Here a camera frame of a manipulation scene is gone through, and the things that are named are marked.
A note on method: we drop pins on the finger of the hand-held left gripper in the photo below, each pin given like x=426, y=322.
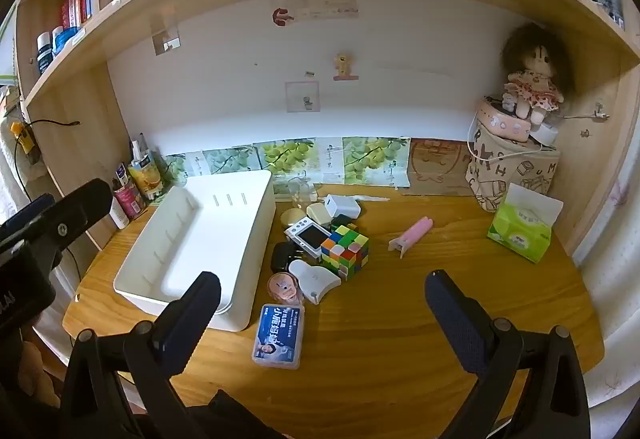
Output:
x=30, y=211
x=80, y=209

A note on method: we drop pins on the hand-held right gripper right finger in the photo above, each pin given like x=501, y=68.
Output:
x=452, y=314

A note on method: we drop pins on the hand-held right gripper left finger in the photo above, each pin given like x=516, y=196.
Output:
x=187, y=319

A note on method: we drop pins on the white plastic organizer tray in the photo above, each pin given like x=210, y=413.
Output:
x=200, y=229

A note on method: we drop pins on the blue dental floss box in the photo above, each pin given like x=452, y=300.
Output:
x=277, y=336

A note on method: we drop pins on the clear pink plastic packet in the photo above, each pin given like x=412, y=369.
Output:
x=282, y=288

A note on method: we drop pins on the colourful puzzle cube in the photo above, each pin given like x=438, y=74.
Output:
x=345, y=251

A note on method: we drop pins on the white curved plastic gadget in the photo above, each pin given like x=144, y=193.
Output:
x=315, y=281

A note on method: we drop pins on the white handheld screen device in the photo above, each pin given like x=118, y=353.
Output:
x=310, y=239

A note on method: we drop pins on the white charger block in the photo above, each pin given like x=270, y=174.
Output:
x=340, y=206

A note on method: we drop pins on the white plastic bottle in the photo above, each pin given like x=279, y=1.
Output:
x=119, y=216

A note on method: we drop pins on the blue white tube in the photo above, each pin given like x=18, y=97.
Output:
x=123, y=174

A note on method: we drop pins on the white cloth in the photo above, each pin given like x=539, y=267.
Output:
x=10, y=159

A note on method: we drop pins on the yellow fruit print pouch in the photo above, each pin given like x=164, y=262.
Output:
x=145, y=179

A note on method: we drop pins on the yellow tag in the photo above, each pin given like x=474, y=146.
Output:
x=22, y=136

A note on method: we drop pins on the green tissue pack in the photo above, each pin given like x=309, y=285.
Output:
x=517, y=234

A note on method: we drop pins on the green grape print sheet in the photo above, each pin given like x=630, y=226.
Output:
x=230, y=159
x=287, y=156
x=182, y=166
x=370, y=159

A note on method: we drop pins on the person's dark clothing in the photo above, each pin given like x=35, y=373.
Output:
x=240, y=419

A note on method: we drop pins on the black charger block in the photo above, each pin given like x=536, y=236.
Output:
x=282, y=256

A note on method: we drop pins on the white paper strip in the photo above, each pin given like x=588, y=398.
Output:
x=372, y=198

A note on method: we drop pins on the patterned canvas bag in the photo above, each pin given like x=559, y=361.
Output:
x=500, y=179

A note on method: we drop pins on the gold round compact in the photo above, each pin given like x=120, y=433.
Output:
x=291, y=219

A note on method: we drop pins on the dark green charger block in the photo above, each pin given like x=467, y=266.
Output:
x=342, y=220

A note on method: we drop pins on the cartoon face cardboard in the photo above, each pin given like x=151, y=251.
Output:
x=437, y=164

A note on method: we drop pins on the beige charger block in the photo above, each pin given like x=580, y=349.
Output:
x=317, y=213

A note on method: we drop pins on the clear plastic cup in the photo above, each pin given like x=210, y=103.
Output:
x=300, y=194

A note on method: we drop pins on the blue white jar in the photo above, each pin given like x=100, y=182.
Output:
x=65, y=39

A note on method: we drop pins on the pink round box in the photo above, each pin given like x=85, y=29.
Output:
x=500, y=126

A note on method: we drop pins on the white round gadget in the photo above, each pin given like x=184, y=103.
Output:
x=545, y=136

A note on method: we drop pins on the row of red books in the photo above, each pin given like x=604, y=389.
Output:
x=77, y=1

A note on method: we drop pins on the brown-haired cloth doll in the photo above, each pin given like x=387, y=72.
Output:
x=535, y=84

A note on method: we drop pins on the pink square bear paper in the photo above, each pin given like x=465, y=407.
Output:
x=300, y=94

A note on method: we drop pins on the clear wall hook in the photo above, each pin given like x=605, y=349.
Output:
x=167, y=36

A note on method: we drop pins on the yellow bear wall sticker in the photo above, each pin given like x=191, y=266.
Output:
x=344, y=65

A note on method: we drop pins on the red wall sticker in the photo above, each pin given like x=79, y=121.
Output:
x=283, y=16

